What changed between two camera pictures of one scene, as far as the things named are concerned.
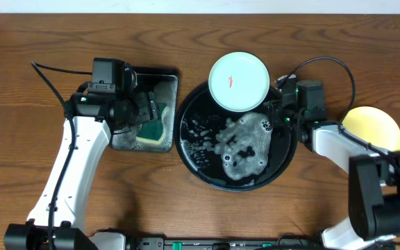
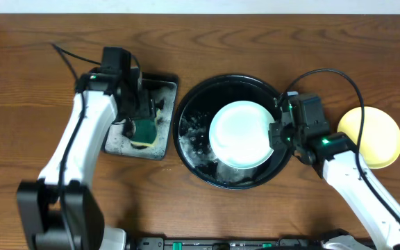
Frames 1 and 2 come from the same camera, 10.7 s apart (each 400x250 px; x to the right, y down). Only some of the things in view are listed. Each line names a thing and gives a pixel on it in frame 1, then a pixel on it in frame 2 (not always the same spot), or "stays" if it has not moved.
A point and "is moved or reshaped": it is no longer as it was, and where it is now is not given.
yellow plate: (374, 126) stays
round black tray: (228, 151) stays
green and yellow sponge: (153, 131) is moved or reshaped
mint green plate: (239, 82) → (239, 135)
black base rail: (286, 242) stays
